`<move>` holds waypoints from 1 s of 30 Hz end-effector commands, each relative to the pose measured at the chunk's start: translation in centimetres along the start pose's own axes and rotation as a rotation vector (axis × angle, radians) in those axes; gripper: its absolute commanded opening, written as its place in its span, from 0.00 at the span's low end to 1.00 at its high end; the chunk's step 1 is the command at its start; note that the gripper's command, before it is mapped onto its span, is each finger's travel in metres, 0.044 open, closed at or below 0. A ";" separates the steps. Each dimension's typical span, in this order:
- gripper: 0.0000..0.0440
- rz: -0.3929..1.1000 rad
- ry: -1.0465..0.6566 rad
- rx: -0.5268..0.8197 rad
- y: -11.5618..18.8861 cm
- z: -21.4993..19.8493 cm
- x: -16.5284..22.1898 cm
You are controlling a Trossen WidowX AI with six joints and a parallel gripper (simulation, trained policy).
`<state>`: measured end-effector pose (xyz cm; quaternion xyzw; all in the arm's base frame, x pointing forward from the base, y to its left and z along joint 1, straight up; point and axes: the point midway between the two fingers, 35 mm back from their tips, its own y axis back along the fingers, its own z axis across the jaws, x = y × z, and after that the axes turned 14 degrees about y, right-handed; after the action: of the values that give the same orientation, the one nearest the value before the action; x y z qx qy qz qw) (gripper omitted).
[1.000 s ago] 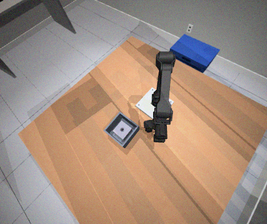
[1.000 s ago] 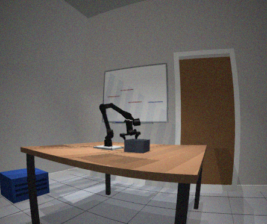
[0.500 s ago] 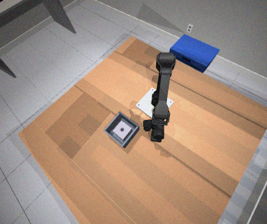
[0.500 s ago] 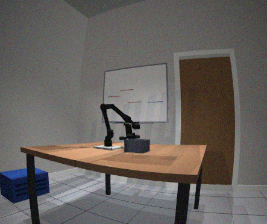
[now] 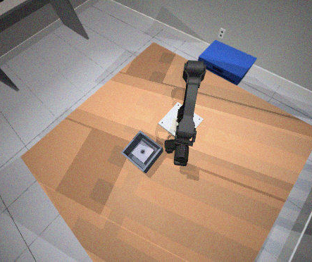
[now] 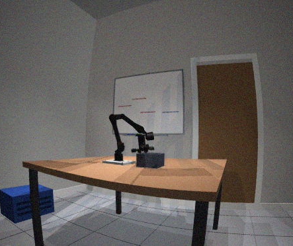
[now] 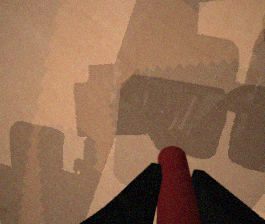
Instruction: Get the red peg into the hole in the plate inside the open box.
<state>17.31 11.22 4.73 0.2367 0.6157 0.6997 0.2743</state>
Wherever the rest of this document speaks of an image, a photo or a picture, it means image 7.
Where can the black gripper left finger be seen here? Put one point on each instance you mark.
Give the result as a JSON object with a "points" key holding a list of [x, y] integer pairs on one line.
{"points": [[136, 204]]}

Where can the dark red peg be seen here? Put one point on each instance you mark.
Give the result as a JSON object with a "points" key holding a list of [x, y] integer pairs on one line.
{"points": [[177, 201]]}

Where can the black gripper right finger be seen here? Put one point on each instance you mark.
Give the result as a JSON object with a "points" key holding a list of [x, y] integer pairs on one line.
{"points": [[217, 205]]}

